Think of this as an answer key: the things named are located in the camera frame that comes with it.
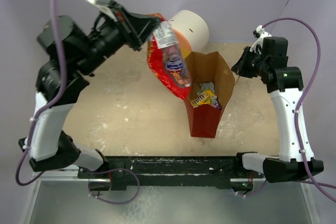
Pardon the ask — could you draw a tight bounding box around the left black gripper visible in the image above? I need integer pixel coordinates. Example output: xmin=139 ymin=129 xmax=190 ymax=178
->
xmin=75 ymin=0 xmax=160 ymax=76

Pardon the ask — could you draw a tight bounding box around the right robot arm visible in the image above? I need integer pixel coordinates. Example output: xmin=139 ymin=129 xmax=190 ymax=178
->
xmin=232 ymin=33 xmax=324 ymax=183

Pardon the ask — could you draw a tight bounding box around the red brown paper bag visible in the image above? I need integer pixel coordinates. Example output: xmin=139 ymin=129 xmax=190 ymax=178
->
xmin=185 ymin=51 xmax=235 ymax=138

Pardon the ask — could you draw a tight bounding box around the yellow m&m's packet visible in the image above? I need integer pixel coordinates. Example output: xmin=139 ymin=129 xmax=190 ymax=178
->
xmin=191 ymin=89 xmax=217 ymax=108

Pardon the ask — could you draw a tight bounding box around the brown purple candy wrapper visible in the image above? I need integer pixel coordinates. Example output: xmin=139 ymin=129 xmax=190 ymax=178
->
xmin=213 ymin=101 xmax=222 ymax=110

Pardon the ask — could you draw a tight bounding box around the red snack bag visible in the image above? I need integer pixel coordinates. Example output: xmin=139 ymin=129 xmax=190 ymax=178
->
xmin=147 ymin=13 xmax=192 ymax=100

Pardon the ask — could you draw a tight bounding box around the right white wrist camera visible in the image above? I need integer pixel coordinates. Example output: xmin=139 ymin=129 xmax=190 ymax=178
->
xmin=250 ymin=25 xmax=272 ymax=52

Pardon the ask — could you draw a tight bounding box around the crumpled grey wrapper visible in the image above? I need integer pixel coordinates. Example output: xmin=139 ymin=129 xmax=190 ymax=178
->
xmin=197 ymin=82 xmax=218 ymax=101

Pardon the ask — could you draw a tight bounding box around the black aluminium base frame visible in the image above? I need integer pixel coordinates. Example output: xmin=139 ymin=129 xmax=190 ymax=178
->
xmin=31 ymin=153 xmax=305 ymax=192

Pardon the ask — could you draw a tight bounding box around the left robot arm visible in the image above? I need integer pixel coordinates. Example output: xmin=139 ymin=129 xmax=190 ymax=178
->
xmin=19 ymin=1 xmax=161 ymax=178

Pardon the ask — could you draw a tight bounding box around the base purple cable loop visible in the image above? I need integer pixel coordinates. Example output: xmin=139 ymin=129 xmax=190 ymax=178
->
xmin=88 ymin=165 xmax=142 ymax=204

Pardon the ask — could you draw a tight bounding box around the round pastel drawer cabinet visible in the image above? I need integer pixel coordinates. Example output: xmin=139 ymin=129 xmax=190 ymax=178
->
xmin=169 ymin=10 xmax=209 ymax=52

